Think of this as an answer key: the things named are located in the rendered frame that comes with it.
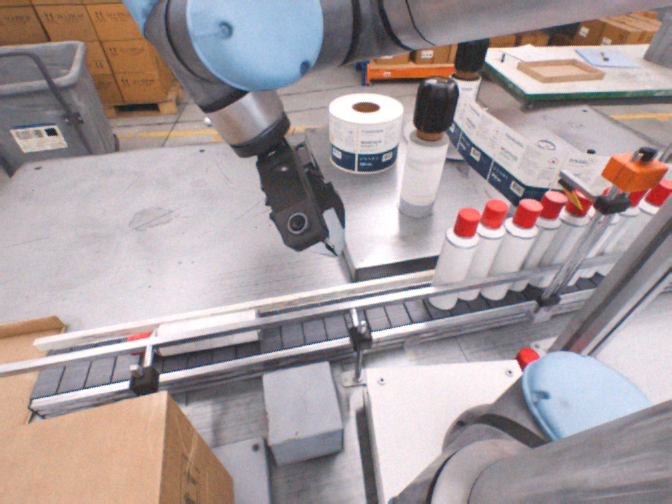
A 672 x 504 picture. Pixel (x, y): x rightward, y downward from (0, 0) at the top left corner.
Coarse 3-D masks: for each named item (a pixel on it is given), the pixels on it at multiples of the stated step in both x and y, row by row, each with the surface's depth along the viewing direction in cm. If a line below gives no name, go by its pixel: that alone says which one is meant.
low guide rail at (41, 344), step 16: (432, 272) 67; (336, 288) 64; (352, 288) 64; (368, 288) 65; (384, 288) 66; (240, 304) 61; (256, 304) 61; (272, 304) 62; (288, 304) 63; (144, 320) 59; (160, 320) 59; (176, 320) 59; (64, 336) 57; (80, 336) 57; (96, 336) 58; (112, 336) 58
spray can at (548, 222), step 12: (552, 192) 56; (552, 204) 55; (564, 204) 55; (540, 216) 57; (552, 216) 56; (540, 228) 57; (552, 228) 57; (540, 240) 59; (528, 252) 61; (540, 252) 60; (528, 264) 62; (516, 288) 67
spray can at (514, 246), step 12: (528, 204) 54; (540, 204) 54; (516, 216) 55; (528, 216) 54; (516, 228) 56; (528, 228) 55; (504, 240) 58; (516, 240) 56; (528, 240) 56; (504, 252) 59; (516, 252) 57; (492, 264) 62; (504, 264) 60; (516, 264) 59; (492, 288) 64; (504, 288) 64; (492, 300) 66
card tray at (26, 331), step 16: (32, 320) 65; (48, 320) 66; (0, 336) 66; (16, 336) 66; (32, 336) 66; (48, 336) 66; (0, 352) 64; (16, 352) 64; (32, 352) 64; (0, 384) 59; (16, 384) 59; (32, 384) 59; (0, 400) 57; (16, 400) 57; (0, 416) 56; (16, 416) 56
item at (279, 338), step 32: (416, 288) 69; (576, 288) 69; (320, 320) 63; (384, 320) 63; (416, 320) 63; (64, 352) 59; (192, 352) 59; (224, 352) 59; (256, 352) 59; (64, 384) 55; (96, 384) 55
